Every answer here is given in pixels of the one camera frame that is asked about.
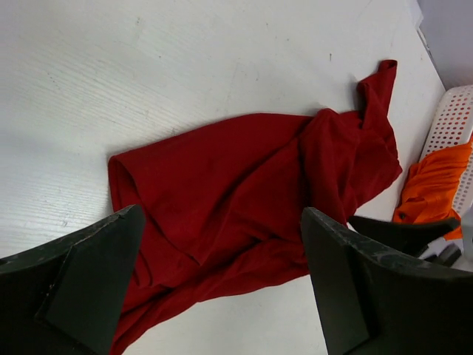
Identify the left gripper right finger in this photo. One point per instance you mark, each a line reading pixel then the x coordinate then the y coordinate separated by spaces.
pixel 373 299

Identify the red t-shirt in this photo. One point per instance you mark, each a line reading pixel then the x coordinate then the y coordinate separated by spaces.
pixel 223 202

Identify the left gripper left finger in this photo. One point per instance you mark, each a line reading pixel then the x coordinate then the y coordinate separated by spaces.
pixel 66 296

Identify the orange crumpled t-shirt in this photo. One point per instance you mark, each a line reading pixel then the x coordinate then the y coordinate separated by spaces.
pixel 431 185

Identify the white perforated plastic basket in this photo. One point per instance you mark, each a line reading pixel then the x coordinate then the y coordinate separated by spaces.
pixel 452 126

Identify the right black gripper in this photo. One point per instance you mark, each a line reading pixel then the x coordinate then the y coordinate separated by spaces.
pixel 413 239

